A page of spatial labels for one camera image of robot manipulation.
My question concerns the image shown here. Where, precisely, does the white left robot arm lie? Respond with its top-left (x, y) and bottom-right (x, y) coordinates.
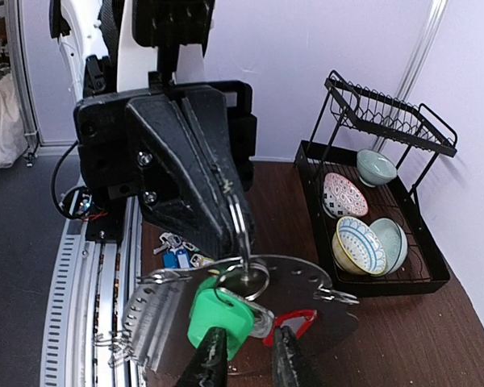
top-left (49, 1), bottom-right (257, 259)

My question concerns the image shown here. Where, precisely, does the aluminium wall post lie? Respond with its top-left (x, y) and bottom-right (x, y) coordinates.
top-left (370, 0), bottom-right (449, 154)
top-left (5, 0), bottom-right (41, 165)

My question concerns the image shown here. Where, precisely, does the white bag on floor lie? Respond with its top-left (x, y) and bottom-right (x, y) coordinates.
top-left (0, 73), bottom-right (27, 169)

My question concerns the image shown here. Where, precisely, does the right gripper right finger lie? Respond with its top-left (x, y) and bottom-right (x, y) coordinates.
top-left (272, 326), bottom-right (325, 387)

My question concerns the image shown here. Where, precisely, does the red patterned bowl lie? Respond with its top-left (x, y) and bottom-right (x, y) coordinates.
top-left (321, 173), bottom-right (369, 219)

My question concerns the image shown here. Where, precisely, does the celadon green bowl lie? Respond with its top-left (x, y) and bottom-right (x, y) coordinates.
top-left (357, 149), bottom-right (398, 188)

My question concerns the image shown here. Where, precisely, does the blue key tag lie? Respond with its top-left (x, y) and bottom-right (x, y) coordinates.
top-left (163, 249), bottom-right (191, 269)

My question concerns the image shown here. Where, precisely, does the red key tag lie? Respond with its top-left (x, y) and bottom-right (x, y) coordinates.
top-left (262, 309), bottom-right (318, 347)

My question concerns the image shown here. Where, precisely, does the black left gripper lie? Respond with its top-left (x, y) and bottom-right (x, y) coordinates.
top-left (74, 81), bottom-right (257, 259)

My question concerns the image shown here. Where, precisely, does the green key tag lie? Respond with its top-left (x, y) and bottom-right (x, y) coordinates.
top-left (187, 277), bottom-right (255, 360)

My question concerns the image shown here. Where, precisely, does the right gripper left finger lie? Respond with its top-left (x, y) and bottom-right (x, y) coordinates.
top-left (175, 327), bottom-right (227, 387)

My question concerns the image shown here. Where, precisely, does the right aluminium wall post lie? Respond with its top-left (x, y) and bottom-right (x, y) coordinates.
top-left (370, 0), bottom-right (449, 154)

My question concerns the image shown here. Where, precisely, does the light blue bowl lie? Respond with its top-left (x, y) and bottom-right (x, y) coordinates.
top-left (370, 218), bottom-right (408, 276)

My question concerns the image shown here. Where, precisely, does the black wire dish rack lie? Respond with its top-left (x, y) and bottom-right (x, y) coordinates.
top-left (294, 70), bottom-right (457, 298)

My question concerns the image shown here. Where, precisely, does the yellow blue patterned bowl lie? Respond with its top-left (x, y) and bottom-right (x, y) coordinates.
top-left (332, 216), bottom-right (386, 277)

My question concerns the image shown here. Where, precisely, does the silver keys bunch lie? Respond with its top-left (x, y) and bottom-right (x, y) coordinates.
top-left (152, 232), bottom-right (214, 268)

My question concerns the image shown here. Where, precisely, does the left aluminium wall post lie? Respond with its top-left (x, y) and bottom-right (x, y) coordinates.
top-left (5, 0), bottom-right (41, 165)

